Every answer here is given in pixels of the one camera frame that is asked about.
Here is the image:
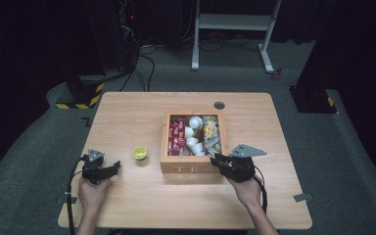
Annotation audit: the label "small red floor item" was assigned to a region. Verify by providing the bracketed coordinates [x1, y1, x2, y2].
[271, 67, 284, 81]

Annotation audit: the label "row of red packets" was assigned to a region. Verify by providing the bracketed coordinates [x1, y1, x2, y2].
[167, 117, 187, 157]

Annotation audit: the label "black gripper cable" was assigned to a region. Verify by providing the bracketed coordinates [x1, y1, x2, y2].
[65, 156, 88, 235]
[252, 165, 269, 215]

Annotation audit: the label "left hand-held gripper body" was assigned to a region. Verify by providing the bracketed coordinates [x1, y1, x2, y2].
[81, 148, 106, 186]

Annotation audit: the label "white metal stand frame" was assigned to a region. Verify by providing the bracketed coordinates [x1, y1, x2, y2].
[191, 0, 284, 73]

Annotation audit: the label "large white creamer cup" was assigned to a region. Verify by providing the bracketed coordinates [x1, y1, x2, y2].
[188, 116, 205, 131]

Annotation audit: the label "black floor cables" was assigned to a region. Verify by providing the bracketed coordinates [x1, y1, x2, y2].
[118, 44, 157, 93]

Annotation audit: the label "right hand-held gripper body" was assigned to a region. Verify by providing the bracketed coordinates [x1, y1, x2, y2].
[223, 143, 267, 183]

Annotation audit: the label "person's right hand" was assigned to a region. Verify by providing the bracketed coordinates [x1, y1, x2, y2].
[225, 175, 263, 211]

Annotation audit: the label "black equipment rack with wires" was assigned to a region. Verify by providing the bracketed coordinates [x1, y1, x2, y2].
[117, 0, 142, 72]

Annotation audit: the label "pile of grey packets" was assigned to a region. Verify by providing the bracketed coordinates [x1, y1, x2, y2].
[203, 130, 223, 157]

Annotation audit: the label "yellow lidded small cup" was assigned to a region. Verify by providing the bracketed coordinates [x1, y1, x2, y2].
[131, 145, 149, 162]

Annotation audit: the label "black stand base yellow mark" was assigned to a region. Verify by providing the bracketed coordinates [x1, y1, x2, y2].
[288, 84, 338, 115]

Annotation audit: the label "grey tape piece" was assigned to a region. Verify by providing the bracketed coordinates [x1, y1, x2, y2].
[293, 192, 314, 203]
[56, 196, 78, 206]

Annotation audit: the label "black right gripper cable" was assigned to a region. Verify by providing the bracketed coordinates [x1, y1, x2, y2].
[252, 165, 269, 215]

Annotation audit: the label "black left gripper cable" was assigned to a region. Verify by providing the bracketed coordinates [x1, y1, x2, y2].
[65, 156, 88, 235]

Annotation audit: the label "wooden tea box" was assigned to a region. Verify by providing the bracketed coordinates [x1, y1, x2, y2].
[160, 110, 231, 174]

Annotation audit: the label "pile of yellow packets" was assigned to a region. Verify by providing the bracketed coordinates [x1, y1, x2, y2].
[203, 118, 218, 139]

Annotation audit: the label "person's left hand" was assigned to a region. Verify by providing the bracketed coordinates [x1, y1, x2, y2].
[77, 176, 112, 211]

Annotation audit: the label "black yellow striped stand base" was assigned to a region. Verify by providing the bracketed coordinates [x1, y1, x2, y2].
[55, 74, 107, 111]

